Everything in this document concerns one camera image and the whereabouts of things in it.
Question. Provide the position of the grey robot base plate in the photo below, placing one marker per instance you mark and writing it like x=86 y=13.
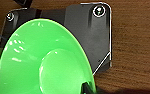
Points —
x=91 y=30

